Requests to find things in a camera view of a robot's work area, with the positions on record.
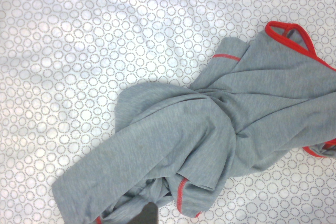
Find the white circle-print duvet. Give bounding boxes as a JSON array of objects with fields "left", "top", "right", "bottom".
[{"left": 0, "top": 0, "right": 336, "bottom": 224}]

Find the grey shirt with red trim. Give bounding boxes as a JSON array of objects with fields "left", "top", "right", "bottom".
[{"left": 51, "top": 20, "right": 336, "bottom": 224}]

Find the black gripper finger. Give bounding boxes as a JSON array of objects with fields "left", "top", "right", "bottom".
[{"left": 142, "top": 202, "right": 160, "bottom": 224}]

